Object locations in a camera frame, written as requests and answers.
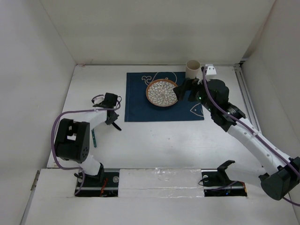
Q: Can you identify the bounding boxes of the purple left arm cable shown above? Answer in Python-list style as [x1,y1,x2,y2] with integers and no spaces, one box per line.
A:
[51,94,122,196]

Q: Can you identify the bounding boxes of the dark blue cloth napkin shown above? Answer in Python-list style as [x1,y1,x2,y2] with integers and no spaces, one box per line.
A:
[125,72,204,122]

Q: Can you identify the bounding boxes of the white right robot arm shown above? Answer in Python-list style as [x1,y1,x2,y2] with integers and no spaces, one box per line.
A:
[173,78,300,201]

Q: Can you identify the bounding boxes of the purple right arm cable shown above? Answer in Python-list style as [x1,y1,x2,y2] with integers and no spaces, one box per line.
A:
[201,66,300,207]

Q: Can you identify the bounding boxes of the floral plate with orange rim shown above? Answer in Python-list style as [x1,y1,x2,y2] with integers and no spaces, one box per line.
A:
[146,79,178,107]

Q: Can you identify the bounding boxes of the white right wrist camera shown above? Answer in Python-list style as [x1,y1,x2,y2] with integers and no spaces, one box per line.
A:
[202,64,217,76]

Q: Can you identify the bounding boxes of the black table knife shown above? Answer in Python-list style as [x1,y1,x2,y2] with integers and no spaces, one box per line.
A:
[112,122,122,131]

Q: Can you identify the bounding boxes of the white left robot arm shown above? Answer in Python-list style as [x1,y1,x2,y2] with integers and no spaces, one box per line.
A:
[51,93,122,186]

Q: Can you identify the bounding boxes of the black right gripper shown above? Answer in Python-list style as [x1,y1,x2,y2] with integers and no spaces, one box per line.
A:
[173,76,216,113]

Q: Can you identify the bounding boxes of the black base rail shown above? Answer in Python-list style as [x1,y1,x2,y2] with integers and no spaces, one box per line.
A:
[75,169,247,198]

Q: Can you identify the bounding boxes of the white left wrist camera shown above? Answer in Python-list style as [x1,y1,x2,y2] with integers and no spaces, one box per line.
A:
[91,94,105,104]

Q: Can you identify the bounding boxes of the aluminium rail right side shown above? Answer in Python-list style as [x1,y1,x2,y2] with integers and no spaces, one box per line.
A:
[233,63,261,132]

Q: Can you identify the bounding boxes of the beige paper cup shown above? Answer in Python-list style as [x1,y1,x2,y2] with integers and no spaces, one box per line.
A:
[185,60,201,79]

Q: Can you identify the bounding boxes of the silver fork teal handle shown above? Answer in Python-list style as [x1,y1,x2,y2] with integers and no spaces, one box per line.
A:
[91,129,97,148]

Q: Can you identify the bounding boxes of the white foam block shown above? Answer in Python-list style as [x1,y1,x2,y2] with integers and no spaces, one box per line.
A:
[118,168,204,198]

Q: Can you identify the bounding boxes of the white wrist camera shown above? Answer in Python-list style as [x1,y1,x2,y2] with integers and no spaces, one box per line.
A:
[202,64,217,76]
[91,94,105,104]

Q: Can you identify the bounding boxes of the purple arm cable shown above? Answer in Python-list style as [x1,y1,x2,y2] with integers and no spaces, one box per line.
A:
[51,94,122,196]
[201,66,300,207]

